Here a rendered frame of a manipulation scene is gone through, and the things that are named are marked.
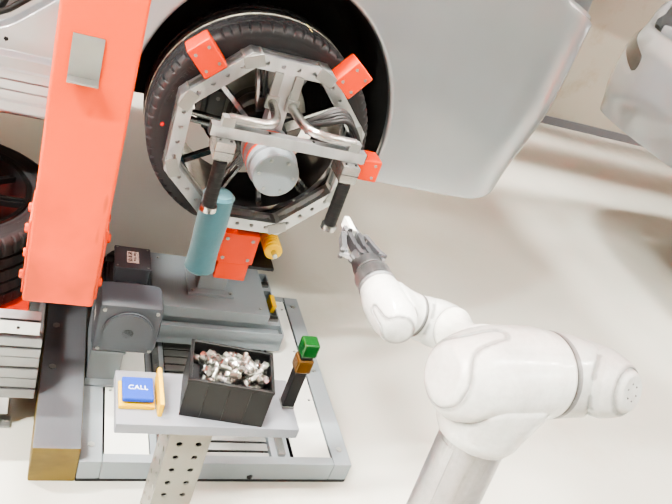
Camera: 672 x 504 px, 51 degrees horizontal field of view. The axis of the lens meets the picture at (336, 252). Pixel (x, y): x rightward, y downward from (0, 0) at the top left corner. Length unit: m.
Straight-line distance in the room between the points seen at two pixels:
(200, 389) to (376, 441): 1.00
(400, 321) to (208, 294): 1.07
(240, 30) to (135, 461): 1.20
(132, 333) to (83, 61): 0.86
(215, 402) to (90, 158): 0.61
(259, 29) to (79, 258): 0.77
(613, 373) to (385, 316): 0.58
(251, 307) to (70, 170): 1.03
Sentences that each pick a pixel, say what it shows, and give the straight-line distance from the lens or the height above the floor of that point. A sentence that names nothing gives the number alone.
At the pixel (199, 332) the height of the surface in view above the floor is 0.15.
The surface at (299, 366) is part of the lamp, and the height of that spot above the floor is 0.59.
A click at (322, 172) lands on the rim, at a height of 0.77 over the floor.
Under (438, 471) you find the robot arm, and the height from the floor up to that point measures 0.94.
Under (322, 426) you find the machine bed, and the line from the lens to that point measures 2.34.
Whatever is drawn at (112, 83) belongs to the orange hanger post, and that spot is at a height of 1.10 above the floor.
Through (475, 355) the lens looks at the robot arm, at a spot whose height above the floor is 1.15.
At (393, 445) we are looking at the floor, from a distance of 2.51.
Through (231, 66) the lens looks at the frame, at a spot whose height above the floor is 1.07.
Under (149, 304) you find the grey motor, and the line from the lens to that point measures 2.05.
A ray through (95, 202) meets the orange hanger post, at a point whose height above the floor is 0.82.
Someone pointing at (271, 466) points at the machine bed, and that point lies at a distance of 2.18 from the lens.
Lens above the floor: 1.65
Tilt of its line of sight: 29 degrees down
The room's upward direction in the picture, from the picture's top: 21 degrees clockwise
